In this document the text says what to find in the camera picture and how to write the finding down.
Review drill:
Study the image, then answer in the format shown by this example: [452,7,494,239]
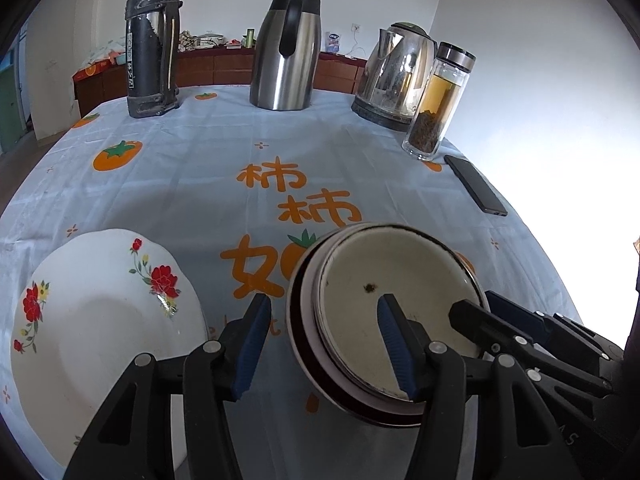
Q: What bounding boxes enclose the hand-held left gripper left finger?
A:
[64,293,273,480]

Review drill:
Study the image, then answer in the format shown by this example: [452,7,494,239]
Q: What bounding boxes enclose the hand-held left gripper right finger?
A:
[376,294,583,480]

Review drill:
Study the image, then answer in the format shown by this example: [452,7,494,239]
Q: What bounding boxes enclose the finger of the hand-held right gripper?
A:
[485,290,626,381]
[448,299,614,399]

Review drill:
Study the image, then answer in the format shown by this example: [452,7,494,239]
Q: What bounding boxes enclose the white plate with red flowers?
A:
[10,228,210,480]

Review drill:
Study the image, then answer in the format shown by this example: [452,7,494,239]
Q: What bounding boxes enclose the black smartphone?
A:
[444,155,509,217]

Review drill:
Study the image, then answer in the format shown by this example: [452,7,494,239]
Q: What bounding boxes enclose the persimmon print tablecloth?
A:
[0,84,581,480]

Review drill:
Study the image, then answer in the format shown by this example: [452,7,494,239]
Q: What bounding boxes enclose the glass tea bottle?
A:
[402,43,477,162]

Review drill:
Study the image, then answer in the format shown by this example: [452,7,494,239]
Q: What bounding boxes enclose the steel electric kettle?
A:
[351,22,438,132]

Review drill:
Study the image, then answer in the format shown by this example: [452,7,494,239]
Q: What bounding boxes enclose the steel thermal carafe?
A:
[249,0,322,111]

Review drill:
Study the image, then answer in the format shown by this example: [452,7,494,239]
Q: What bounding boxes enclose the low wooden cabinet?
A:
[72,50,368,118]

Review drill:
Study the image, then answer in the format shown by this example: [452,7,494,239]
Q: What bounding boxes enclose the black thermos flask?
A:
[124,0,185,120]

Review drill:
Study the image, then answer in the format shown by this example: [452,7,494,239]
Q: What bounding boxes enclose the white floral cloth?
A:
[82,37,128,68]

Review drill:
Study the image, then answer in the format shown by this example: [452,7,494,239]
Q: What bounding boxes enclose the green door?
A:
[0,67,23,153]

